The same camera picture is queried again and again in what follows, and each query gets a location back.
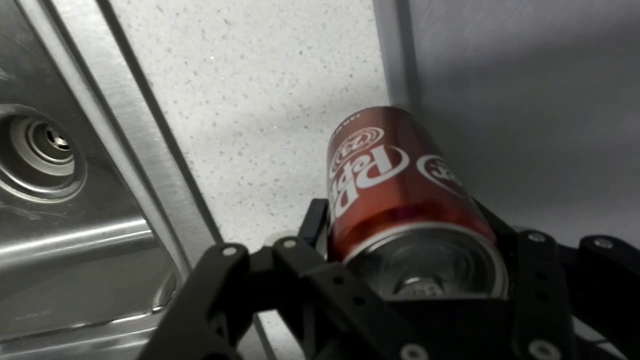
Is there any red Dr Pepper can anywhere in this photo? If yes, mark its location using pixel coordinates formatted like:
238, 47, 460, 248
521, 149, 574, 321
326, 106, 508, 300

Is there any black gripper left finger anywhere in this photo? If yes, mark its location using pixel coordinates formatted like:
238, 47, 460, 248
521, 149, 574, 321
138, 198, 428, 360

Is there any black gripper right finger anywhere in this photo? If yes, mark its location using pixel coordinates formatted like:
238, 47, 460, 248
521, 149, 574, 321
394, 207, 640, 360

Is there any stainless steel double sink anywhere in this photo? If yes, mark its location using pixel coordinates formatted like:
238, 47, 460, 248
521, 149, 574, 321
0, 0, 216, 360

